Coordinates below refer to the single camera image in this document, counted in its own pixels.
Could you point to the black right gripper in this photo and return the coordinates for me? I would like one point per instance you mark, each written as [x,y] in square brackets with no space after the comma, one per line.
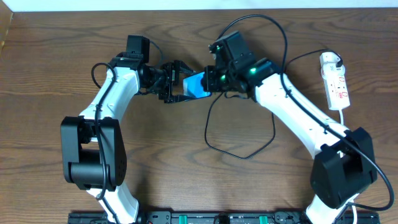
[210,79]

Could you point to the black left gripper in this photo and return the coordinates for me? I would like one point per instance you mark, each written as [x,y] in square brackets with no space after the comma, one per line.
[170,82]

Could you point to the blue galaxy smartphone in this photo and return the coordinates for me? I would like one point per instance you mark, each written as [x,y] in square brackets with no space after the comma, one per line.
[192,86]

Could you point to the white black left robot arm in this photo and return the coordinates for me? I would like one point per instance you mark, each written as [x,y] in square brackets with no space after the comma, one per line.
[93,152]

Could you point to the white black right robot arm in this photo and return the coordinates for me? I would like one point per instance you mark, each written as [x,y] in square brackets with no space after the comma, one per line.
[343,160]

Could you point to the white power strip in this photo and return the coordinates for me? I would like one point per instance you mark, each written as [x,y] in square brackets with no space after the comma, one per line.
[336,90]

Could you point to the white usb wall charger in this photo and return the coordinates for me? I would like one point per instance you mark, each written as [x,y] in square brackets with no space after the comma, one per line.
[331,65]

